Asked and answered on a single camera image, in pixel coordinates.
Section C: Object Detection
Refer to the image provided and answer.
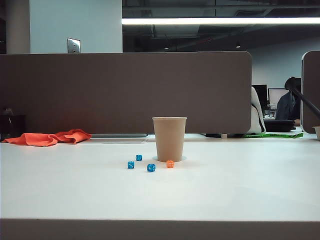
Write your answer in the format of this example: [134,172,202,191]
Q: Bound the brown paper cup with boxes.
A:
[151,116,188,163]

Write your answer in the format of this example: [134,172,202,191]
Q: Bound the wide brown desk partition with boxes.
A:
[0,51,253,135]

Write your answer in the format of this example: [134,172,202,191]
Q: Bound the white office chair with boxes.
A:
[250,86,267,135]

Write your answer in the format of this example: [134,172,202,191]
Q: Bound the black computer monitor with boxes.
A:
[251,84,268,111]

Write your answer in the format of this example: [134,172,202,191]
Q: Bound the brown front board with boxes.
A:
[0,218,320,240]

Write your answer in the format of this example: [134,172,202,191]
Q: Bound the white ceiling light strip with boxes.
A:
[121,17,320,25]

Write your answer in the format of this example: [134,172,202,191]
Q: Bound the green tape strip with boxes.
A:
[243,132,304,139]

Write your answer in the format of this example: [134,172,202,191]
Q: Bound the monitor with white screen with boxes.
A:
[267,87,291,110]

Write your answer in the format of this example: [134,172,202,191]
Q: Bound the black bag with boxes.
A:
[263,119,297,133]

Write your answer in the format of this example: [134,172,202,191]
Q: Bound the orange cloth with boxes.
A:
[2,128,93,148]

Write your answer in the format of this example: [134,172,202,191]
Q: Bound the person in dark jacket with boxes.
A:
[274,76,303,126]

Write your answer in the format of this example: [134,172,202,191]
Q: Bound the black diagonal rod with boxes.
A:
[287,83,320,114]

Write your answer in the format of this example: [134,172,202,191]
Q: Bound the brown partition with white edge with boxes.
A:
[300,50,320,134]

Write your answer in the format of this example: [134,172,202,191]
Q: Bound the silver partition base rail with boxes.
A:
[91,133,149,138]

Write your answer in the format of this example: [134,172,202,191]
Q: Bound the silver wall plate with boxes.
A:
[67,37,81,54]

